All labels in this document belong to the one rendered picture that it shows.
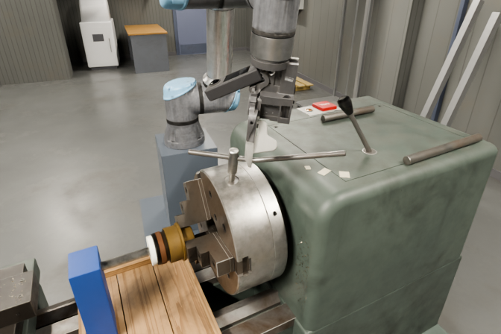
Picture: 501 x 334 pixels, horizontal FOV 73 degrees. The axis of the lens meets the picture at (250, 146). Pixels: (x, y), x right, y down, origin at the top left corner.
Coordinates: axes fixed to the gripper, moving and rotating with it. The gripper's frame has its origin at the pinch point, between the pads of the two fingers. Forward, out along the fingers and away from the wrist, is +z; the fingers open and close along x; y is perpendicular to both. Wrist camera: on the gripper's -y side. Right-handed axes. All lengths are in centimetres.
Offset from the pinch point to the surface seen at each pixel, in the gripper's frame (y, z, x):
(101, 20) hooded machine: -347, 157, 573
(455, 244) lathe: 63, 36, 14
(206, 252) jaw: -6.7, 21.6, -12.1
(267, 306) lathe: 9.1, 46.3, -7.9
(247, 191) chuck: 0.4, 10.5, -2.7
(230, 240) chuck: -1.6, 17.0, -11.6
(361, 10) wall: 101, 59, 423
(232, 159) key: -3.6, 3.3, -1.3
